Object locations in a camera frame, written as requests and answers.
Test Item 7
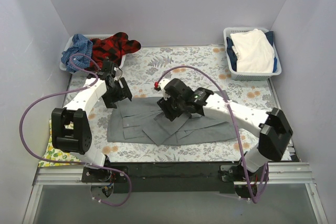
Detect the grey long sleeve shirt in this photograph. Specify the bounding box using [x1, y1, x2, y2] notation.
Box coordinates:
[107, 97, 236, 146]

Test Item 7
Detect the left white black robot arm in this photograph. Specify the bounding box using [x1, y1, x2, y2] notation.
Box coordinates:
[51, 61, 132, 182]

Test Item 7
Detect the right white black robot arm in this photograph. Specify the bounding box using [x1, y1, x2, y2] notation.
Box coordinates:
[154, 78, 293, 181]

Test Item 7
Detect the red black plaid shirt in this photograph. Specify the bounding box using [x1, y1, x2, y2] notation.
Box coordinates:
[90, 32, 141, 68]

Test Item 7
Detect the blue checked shirt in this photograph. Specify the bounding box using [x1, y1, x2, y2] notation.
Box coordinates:
[61, 34, 93, 73]

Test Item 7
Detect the dark blue folded garment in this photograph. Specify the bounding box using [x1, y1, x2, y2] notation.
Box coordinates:
[226, 31, 278, 73]

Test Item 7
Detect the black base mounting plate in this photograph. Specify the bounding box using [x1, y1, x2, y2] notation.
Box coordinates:
[81, 162, 248, 196]

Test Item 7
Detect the white folded shirt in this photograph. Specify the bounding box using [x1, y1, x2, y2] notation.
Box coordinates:
[229, 28, 276, 74]

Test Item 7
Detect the lemon print cloth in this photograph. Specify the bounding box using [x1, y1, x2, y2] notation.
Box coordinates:
[38, 120, 80, 168]

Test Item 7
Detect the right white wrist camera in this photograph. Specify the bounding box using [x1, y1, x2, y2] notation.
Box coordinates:
[154, 78, 170, 100]

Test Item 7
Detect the aluminium frame rail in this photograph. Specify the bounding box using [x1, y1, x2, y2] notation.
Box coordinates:
[23, 162, 328, 223]

